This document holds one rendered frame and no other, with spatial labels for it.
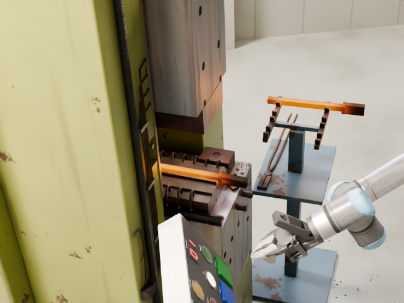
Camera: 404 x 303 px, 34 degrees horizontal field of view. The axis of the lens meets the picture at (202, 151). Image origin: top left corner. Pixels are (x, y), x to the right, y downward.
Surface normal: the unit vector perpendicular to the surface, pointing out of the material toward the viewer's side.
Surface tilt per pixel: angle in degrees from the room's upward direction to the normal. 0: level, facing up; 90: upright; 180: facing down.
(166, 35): 90
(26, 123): 90
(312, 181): 0
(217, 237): 90
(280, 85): 0
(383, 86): 0
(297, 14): 90
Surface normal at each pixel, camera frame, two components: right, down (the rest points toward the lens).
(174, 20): -0.33, 0.57
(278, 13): 0.11, 0.58
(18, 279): 0.94, 0.15
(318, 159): -0.05, -0.80
